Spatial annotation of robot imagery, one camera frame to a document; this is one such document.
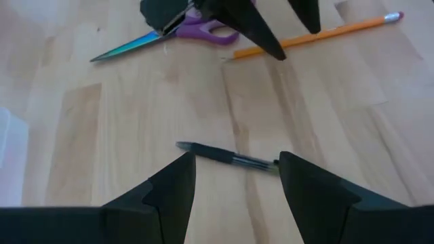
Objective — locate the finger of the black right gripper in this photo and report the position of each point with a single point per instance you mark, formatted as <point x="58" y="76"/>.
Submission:
<point x="244" y="20"/>
<point x="308" y="13"/>

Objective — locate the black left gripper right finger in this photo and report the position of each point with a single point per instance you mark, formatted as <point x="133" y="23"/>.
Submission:
<point x="325" y="210"/>

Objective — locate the black pen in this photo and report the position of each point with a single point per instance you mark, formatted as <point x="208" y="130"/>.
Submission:
<point x="217" y="152"/>

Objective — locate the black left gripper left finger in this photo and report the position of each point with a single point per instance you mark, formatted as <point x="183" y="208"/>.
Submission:
<point x="169" y="203"/>

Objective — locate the orange pencil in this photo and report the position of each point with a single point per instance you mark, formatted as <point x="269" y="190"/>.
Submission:
<point x="339" y="32"/>

